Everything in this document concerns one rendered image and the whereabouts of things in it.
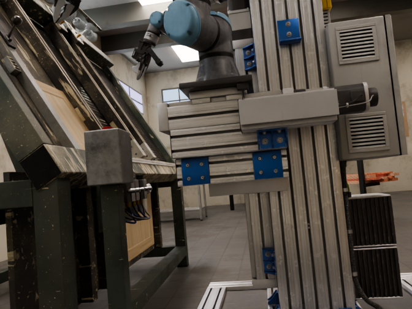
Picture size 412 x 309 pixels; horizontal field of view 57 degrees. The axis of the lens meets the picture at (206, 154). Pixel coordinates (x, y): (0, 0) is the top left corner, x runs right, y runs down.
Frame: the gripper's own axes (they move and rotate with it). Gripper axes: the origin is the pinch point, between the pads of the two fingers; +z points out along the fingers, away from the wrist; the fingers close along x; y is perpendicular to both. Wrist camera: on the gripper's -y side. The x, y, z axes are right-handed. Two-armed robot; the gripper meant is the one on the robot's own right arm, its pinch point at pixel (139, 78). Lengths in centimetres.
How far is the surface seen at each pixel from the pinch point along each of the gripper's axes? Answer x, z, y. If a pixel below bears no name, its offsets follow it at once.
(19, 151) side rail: 80, 46, -4
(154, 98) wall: -838, -60, 284
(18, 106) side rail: 80, 33, 2
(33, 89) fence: 55, 26, 17
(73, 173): 72, 47, -21
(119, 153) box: 79, 34, -36
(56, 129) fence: 55, 37, 1
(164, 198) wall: -838, 190, 148
